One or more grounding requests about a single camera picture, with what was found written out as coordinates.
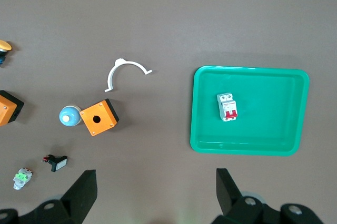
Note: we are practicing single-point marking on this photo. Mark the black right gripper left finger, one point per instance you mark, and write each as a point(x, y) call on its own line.
point(79, 197)

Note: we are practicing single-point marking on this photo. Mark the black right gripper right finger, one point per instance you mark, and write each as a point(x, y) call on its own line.
point(231, 197)

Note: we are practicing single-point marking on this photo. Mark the white red circuit breaker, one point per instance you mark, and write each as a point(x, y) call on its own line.
point(227, 108)

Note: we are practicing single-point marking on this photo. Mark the green plastic tray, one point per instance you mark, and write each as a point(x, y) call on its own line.
point(263, 129)

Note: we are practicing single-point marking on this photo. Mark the blue dome button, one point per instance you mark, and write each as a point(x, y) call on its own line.
point(73, 114)

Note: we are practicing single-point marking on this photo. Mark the orange black button box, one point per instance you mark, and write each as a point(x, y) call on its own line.
point(105, 111)
point(6, 108)

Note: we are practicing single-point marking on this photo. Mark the small white curved clamp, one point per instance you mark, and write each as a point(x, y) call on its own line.
point(120, 61)

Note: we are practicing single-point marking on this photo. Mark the yellow mushroom push button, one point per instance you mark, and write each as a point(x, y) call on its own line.
point(4, 45)

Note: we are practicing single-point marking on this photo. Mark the black red small switch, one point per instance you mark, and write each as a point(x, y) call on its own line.
point(54, 159)

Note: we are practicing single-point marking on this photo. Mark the green white switch block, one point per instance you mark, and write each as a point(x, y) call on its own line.
point(22, 178)

